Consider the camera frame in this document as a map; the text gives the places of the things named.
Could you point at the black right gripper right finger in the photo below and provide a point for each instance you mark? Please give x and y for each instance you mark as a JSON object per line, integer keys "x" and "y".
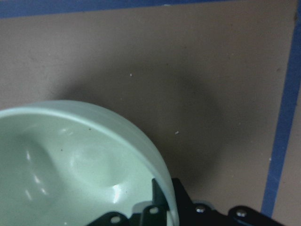
{"x": 201, "y": 214}

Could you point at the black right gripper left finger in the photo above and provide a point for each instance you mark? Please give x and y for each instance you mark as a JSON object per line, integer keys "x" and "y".
{"x": 148, "y": 213}

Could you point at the green bowl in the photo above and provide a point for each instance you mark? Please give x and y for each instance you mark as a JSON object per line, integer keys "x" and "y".
{"x": 66, "y": 163}

